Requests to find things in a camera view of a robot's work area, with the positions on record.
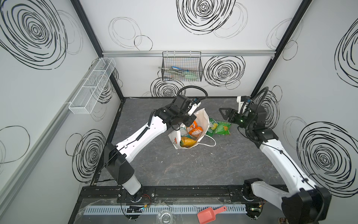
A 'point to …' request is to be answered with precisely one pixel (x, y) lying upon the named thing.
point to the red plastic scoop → (208, 215)
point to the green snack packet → (223, 128)
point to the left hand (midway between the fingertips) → (192, 115)
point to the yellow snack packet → (186, 142)
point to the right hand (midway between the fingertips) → (222, 110)
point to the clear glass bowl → (165, 217)
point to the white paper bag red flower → (202, 120)
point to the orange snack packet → (194, 129)
